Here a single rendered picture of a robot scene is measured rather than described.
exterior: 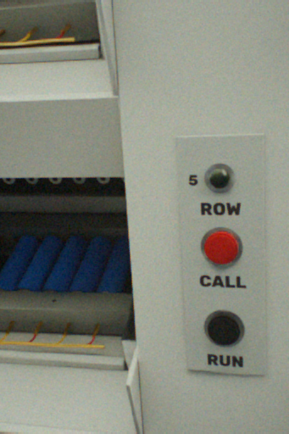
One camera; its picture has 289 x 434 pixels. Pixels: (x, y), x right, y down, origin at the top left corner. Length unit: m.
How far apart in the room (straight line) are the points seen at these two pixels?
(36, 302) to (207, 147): 0.19
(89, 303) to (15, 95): 0.16
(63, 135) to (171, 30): 0.07
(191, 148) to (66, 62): 0.10
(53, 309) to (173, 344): 0.12
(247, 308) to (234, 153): 0.08
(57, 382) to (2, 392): 0.04
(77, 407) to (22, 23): 0.23
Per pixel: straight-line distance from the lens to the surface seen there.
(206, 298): 0.30
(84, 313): 0.40
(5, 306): 0.42
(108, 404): 0.38
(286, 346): 0.31
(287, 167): 0.28
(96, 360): 0.39
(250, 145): 0.28
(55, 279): 0.44
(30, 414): 0.39
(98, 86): 0.30
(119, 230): 0.47
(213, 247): 0.29
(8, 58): 0.36
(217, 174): 0.28
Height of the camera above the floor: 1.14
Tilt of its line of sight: 16 degrees down
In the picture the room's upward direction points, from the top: 4 degrees counter-clockwise
